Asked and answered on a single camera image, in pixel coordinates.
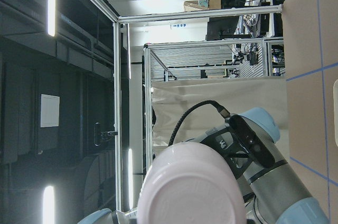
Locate white fabric sheet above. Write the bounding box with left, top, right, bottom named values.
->
left=152, top=76, right=288, bottom=161

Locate pink plastic cup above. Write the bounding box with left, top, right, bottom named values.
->
left=137, top=142, right=247, bottom=223

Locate aluminium cage frame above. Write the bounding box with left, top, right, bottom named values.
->
left=59, top=0, right=285, bottom=211

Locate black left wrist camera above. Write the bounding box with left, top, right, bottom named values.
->
left=229, top=115, right=275, bottom=168

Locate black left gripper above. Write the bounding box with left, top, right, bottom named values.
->
left=200, top=126, right=252, bottom=179

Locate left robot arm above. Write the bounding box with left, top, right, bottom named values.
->
left=82, top=108, right=329, bottom=223

